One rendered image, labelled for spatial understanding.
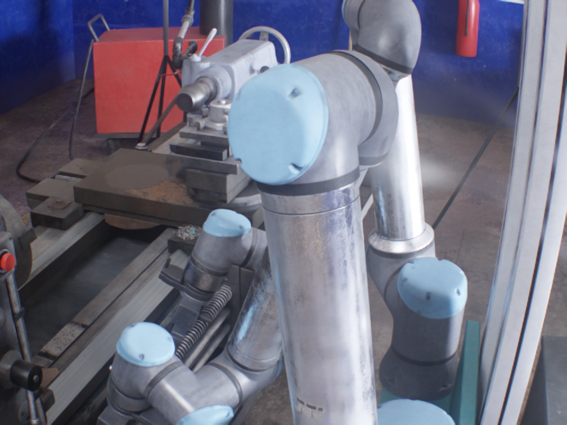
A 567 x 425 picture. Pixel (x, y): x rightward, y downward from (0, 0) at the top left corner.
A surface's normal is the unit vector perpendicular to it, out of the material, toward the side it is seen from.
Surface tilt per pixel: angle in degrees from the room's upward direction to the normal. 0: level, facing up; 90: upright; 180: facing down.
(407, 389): 70
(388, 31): 53
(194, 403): 31
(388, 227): 96
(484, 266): 0
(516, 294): 90
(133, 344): 20
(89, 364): 36
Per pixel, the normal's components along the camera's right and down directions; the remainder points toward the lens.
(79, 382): 0.57, -0.65
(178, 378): 0.26, -0.65
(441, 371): 0.38, 0.06
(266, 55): 0.94, 0.02
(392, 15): -0.01, -0.34
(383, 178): -0.52, 0.45
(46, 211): 0.02, -0.91
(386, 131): 0.70, 0.62
